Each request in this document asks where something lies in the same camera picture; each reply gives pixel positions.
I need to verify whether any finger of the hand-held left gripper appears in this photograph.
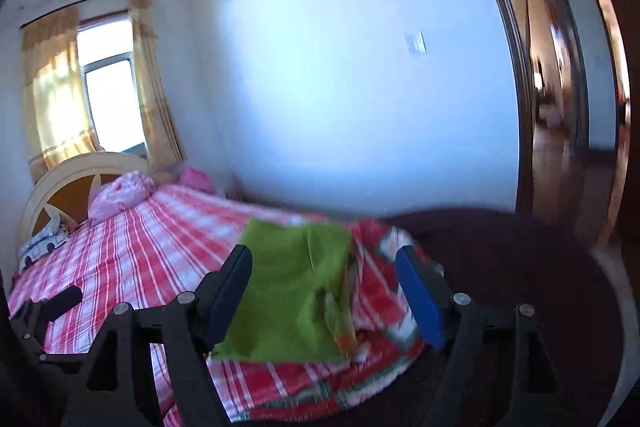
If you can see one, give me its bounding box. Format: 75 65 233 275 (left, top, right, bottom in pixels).
10 285 96 364

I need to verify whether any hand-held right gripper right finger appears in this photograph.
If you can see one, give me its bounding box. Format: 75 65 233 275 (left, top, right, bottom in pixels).
395 245 571 427

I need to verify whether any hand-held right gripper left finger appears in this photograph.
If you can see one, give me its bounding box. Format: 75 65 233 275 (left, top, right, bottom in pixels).
65 244 253 427

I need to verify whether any green orange striped knit sweater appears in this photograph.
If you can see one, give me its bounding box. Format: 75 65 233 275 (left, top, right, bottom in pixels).
210 219 361 365

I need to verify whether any white printed pillow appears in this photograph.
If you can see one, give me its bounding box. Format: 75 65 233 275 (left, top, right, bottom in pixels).
17 214 76 270

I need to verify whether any red plaid bed sheet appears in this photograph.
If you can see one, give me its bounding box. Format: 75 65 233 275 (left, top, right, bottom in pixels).
7 184 431 427

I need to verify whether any pink cloth bundle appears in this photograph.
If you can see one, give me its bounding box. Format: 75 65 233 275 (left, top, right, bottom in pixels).
179 168 218 194

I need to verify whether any pink crumpled blanket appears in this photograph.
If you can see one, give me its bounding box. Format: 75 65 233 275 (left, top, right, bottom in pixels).
89 171 157 223

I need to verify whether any cream wooden headboard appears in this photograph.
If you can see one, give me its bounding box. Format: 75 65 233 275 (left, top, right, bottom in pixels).
17 152 151 248

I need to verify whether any wide yellow window curtain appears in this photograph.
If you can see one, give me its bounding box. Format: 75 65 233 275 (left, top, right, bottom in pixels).
20 5 96 170

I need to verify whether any window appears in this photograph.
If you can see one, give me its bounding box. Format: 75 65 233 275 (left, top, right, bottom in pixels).
77 14 150 158

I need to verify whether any dark curtain rod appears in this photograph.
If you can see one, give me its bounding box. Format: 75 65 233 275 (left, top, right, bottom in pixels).
20 0 156 30

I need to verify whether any brown wooden door frame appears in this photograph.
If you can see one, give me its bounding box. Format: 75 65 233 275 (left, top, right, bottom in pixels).
452 0 633 253

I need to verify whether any white wall switch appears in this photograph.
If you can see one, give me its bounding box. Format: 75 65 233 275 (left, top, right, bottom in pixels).
404 31 427 56

